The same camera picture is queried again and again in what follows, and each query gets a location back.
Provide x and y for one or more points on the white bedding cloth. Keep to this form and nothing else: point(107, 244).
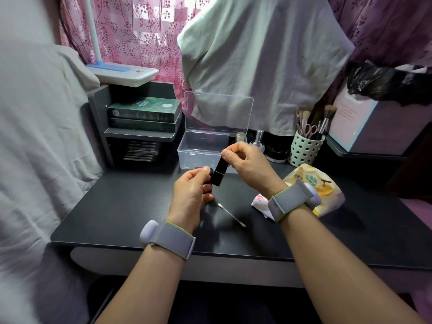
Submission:
point(40, 148)

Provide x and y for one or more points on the person's left forearm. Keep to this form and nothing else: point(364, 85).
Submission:
point(145, 286)

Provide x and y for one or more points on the patterned tissue pack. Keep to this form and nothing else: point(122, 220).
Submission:
point(325, 190)

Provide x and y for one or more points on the white cotton swab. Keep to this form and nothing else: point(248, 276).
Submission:
point(232, 215)

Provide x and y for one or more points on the person's right forearm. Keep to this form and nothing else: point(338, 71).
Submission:
point(337, 273)

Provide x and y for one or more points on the white hanging shirt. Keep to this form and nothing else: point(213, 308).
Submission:
point(266, 64)

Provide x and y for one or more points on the black lipstick tube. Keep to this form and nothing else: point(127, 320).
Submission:
point(220, 172)

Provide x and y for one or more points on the pink floral curtain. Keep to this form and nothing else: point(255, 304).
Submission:
point(141, 33)

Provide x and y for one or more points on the person's left hand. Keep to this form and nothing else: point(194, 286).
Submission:
point(187, 195)

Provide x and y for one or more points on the small clear glass bottle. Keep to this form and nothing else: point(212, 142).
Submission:
point(240, 137)

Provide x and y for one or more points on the clear bottle with silver cap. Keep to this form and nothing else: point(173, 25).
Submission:
point(258, 141)

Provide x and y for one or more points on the person's right hand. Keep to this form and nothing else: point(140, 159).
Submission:
point(253, 168)

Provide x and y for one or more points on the dark green flat box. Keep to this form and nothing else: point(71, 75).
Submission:
point(141, 124)

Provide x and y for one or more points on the black plastic bag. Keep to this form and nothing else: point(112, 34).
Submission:
point(381, 82)

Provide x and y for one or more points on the makeup brush with pale bristles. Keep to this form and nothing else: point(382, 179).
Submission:
point(305, 117)

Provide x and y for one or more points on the white cardboard box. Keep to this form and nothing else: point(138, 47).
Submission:
point(374, 126)

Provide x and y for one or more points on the clear plastic storage box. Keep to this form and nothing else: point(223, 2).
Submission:
point(209, 145)

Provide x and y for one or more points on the grey corner shelf board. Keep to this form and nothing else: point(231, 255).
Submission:
point(341, 152)

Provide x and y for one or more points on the makeup brush with tan bristles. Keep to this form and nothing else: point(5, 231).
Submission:
point(328, 116)

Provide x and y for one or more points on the grey wristband with white tracker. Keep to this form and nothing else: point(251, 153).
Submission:
point(292, 199)
point(173, 237)

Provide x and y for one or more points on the purple cloth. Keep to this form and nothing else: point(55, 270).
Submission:
point(418, 212)

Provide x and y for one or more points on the person's right thumb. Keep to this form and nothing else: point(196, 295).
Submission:
point(232, 157)

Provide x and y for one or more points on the person's left thumb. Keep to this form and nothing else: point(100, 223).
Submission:
point(199, 172)

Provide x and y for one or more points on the stack of dark flat palettes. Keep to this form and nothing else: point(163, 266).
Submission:
point(141, 151)

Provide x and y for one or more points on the black round jar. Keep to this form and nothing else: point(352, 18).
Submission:
point(278, 151)

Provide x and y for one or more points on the white desk lamp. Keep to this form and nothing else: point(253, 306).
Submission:
point(119, 72)

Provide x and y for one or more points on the grey desktop shelf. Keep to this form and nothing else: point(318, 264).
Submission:
point(101, 111)

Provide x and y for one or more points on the pale green perforated brush cup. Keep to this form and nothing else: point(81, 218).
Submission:
point(304, 150)

